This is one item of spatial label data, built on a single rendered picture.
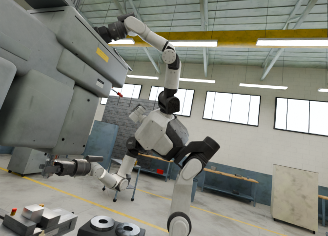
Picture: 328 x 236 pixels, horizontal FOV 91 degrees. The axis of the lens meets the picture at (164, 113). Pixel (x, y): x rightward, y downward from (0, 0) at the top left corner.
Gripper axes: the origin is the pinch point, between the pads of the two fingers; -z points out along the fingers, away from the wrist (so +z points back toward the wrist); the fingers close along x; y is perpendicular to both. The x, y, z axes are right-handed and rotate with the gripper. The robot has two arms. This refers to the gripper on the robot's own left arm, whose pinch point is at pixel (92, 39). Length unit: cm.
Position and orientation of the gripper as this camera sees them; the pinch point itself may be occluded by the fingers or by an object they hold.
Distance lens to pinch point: 105.5
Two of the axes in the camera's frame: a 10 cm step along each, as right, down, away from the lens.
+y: -3.2, -9.2, 2.1
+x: 0.4, 2.1, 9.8
